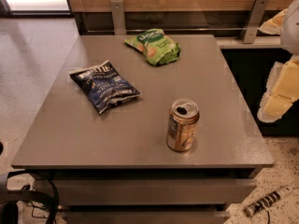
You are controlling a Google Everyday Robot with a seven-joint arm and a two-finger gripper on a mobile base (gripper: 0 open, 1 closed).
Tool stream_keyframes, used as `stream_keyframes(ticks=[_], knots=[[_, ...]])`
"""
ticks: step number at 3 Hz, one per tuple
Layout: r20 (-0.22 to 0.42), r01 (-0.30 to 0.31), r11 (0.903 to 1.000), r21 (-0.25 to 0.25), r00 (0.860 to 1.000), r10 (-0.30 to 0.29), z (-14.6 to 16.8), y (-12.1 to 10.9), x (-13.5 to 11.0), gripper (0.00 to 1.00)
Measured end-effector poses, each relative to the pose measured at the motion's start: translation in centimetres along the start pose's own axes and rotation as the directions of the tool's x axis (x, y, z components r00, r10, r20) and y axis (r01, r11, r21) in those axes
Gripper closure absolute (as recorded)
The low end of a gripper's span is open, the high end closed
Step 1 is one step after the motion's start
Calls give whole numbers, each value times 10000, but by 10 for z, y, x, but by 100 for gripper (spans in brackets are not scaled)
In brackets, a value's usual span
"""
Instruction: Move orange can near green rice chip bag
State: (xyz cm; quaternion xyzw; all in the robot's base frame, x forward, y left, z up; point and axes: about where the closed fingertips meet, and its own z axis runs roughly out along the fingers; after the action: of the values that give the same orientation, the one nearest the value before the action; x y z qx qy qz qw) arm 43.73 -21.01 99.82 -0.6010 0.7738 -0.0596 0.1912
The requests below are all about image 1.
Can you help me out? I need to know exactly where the grey drawer cabinet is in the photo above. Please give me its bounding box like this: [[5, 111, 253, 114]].
[[12, 35, 274, 224]]

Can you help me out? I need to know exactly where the white power strip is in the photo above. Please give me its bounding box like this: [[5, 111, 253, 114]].
[[244, 186, 294, 217]]

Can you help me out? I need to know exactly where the left metal bracket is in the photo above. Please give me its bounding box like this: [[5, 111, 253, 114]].
[[110, 0, 126, 35]]

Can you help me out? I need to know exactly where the green rice chip bag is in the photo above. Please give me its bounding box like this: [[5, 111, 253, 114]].
[[124, 29, 180, 66]]

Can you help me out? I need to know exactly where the orange soda can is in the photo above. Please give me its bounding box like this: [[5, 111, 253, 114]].
[[166, 98, 200, 152]]

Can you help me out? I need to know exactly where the blue kettle chip bag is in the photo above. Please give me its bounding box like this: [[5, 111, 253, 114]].
[[69, 61, 140, 115]]

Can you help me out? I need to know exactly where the right metal bracket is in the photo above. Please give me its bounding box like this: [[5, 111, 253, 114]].
[[240, 0, 269, 44]]

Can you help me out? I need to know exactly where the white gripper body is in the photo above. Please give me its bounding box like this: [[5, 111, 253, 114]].
[[280, 0, 299, 55]]

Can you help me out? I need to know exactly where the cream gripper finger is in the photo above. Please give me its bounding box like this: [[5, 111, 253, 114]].
[[259, 8, 287, 35], [257, 55, 299, 123]]

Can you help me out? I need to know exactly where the metal bracket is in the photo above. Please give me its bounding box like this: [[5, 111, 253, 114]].
[[110, 0, 126, 35], [240, 0, 269, 44]]

